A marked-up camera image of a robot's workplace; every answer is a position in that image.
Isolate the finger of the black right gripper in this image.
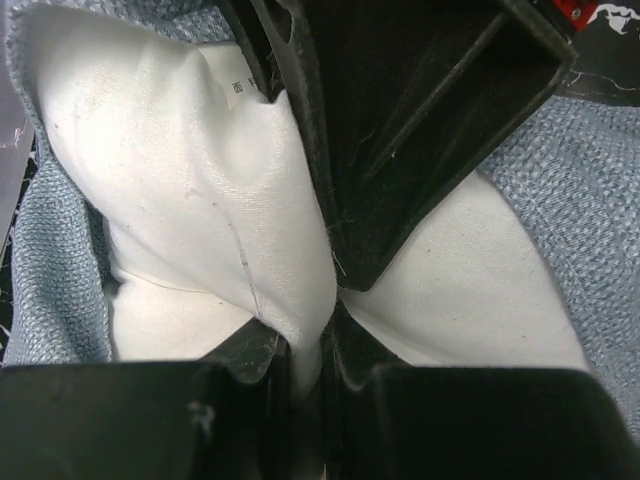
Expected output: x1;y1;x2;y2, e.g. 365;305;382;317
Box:
219;0;305;105
294;0;576;292

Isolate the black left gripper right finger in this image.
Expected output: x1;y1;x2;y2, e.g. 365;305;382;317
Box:
323;305;639;480

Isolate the white pillow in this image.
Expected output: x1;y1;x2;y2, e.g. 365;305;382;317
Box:
27;30;589;390

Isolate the blue pillowcase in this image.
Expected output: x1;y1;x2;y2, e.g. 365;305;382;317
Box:
4;1;639;433

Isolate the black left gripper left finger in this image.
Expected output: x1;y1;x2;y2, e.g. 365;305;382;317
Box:
1;320;290;479

